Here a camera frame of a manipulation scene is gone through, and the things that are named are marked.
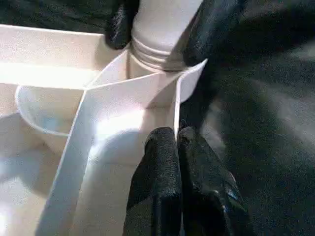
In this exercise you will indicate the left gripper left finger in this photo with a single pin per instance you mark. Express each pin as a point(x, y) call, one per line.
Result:
point(157, 184)

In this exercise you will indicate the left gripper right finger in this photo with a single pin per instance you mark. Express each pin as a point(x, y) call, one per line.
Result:
point(209, 196)

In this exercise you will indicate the black plastic mat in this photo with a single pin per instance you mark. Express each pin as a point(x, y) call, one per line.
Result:
point(258, 110)

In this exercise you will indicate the white plastic table leg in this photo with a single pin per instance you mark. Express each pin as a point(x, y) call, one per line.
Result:
point(160, 24)

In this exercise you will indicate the white plastic table top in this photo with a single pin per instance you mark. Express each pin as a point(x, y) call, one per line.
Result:
point(73, 147)

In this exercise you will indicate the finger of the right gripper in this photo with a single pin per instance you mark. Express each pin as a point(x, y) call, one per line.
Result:
point(120, 27)
point(211, 29)

